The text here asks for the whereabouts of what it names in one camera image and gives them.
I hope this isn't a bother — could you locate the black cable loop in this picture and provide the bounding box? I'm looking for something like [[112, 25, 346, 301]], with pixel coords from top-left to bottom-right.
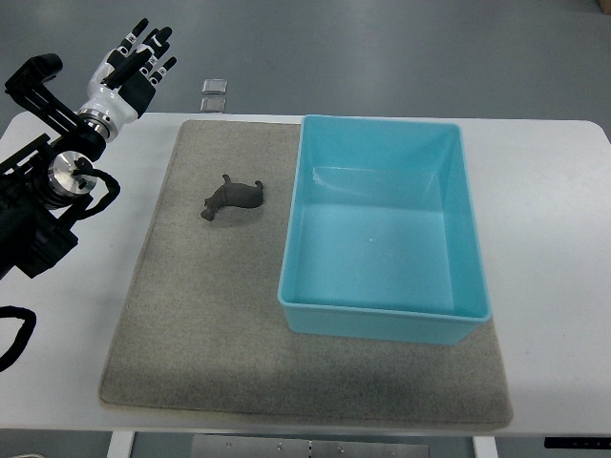
[[0, 304, 38, 373]]

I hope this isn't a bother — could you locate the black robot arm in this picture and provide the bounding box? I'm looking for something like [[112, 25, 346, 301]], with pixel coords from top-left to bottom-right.
[[1, 53, 120, 278]]

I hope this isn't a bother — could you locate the blue plastic box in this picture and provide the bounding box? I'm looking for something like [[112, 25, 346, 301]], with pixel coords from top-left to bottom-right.
[[278, 115, 492, 344]]

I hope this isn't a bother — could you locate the metal table crossbar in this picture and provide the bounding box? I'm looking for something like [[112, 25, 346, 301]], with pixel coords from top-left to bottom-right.
[[190, 434, 431, 458]]

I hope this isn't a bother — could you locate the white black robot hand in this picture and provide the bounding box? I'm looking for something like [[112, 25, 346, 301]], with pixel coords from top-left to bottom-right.
[[77, 18, 177, 142]]

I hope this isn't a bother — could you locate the black table control panel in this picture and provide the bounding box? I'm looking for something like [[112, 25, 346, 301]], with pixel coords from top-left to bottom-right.
[[544, 437, 611, 450]]

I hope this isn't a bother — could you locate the grey felt mat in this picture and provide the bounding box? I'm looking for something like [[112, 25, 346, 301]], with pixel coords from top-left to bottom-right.
[[98, 121, 513, 430]]

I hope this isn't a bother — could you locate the clear floor plate lower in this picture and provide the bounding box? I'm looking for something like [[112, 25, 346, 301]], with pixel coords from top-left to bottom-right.
[[200, 96, 226, 114]]

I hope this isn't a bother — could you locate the brown hippo toy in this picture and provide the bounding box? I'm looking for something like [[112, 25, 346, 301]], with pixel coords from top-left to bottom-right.
[[200, 174, 264, 221]]

